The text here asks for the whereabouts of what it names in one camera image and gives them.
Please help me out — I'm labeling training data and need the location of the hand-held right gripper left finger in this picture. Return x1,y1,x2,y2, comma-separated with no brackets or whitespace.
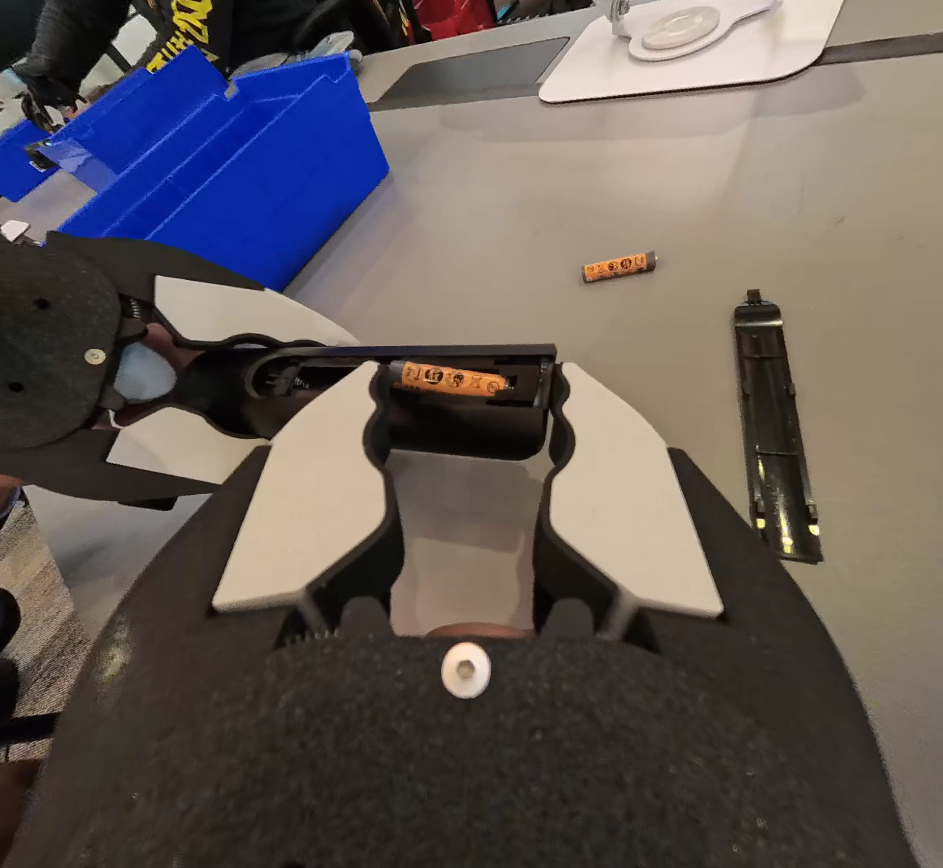
211,358,406,632

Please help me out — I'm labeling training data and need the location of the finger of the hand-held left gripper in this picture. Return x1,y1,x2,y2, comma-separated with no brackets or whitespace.
105,396,275,486
147,275,363,355

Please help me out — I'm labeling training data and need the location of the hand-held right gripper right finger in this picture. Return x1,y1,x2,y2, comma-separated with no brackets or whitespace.
532,360,726,641

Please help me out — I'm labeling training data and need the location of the blue plastic bin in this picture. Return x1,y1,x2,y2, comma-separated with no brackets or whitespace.
0,68,148,203
57,45,391,293

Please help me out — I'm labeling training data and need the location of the black remote battery cover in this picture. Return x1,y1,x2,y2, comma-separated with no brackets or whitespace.
731,287,826,565

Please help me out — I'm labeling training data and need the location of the black remote control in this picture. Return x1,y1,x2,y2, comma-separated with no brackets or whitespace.
177,339,559,464

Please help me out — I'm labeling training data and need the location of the orange battery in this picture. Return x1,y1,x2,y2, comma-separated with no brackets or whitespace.
389,358,514,402
581,249,660,285

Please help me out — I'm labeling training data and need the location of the grey desk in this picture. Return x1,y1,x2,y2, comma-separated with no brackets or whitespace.
0,0,943,862

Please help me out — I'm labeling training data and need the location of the white desk stand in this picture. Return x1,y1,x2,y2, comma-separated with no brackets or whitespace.
536,0,857,106

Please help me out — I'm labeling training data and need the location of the red bag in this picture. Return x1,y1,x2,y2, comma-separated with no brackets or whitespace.
411,0,497,41

